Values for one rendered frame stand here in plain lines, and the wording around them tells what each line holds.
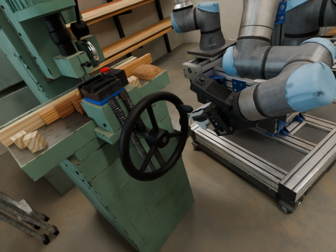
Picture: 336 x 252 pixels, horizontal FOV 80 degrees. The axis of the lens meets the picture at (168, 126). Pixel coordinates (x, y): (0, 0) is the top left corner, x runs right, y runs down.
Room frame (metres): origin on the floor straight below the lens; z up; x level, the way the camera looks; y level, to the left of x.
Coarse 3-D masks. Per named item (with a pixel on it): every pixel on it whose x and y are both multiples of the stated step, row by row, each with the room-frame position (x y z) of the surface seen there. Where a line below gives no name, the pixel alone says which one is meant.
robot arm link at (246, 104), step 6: (246, 90) 0.36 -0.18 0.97; (252, 90) 0.34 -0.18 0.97; (240, 96) 0.36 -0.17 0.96; (246, 96) 0.34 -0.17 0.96; (252, 96) 0.33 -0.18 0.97; (240, 102) 0.35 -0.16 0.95; (246, 102) 0.33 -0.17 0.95; (252, 102) 0.32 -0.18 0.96; (240, 108) 0.34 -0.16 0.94; (246, 108) 0.33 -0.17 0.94; (252, 108) 0.32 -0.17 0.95; (246, 114) 0.33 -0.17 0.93; (252, 114) 0.32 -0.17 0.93; (258, 114) 0.31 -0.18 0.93; (252, 120) 0.34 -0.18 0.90
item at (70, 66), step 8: (56, 56) 0.81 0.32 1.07; (64, 56) 0.76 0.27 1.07; (72, 56) 0.72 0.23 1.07; (80, 56) 0.73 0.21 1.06; (56, 64) 0.80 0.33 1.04; (64, 64) 0.74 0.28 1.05; (72, 64) 0.71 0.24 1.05; (64, 72) 0.78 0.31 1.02; (72, 72) 0.72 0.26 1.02; (80, 72) 0.71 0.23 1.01; (88, 72) 0.73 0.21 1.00
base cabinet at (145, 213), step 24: (168, 120) 0.76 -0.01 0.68; (144, 144) 0.66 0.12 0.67; (168, 144) 0.73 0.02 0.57; (120, 168) 0.57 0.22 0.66; (96, 192) 0.50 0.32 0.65; (120, 192) 0.54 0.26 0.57; (144, 192) 0.60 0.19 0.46; (168, 192) 0.67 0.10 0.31; (120, 216) 0.51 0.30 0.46; (144, 216) 0.56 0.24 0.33; (168, 216) 0.63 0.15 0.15; (144, 240) 0.52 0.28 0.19
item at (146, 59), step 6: (138, 60) 0.92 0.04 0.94; (144, 60) 0.94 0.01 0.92; (150, 60) 0.96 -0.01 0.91; (126, 66) 0.88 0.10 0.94; (132, 66) 0.90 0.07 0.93; (126, 72) 0.87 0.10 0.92; (54, 108) 0.67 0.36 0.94; (42, 114) 0.64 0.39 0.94; (48, 114) 0.65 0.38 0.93; (54, 114) 0.66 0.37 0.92; (48, 120) 0.64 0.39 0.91; (54, 120) 0.65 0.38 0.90
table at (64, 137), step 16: (144, 80) 0.76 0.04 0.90; (160, 80) 0.78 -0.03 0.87; (144, 96) 0.71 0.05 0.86; (80, 112) 0.65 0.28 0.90; (144, 112) 0.58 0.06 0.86; (48, 128) 0.60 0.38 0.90; (64, 128) 0.57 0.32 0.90; (80, 128) 0.54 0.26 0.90; (96, 128) 0.56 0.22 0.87; (48, 144) 0.50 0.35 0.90; (64, 144) 0.51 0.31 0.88; (80, 144) 0.53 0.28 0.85; (16, 160) 0.47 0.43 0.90; (32, 160) 0.45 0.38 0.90; (48, 160) 0.47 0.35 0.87; (32, 176) 0.43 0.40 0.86
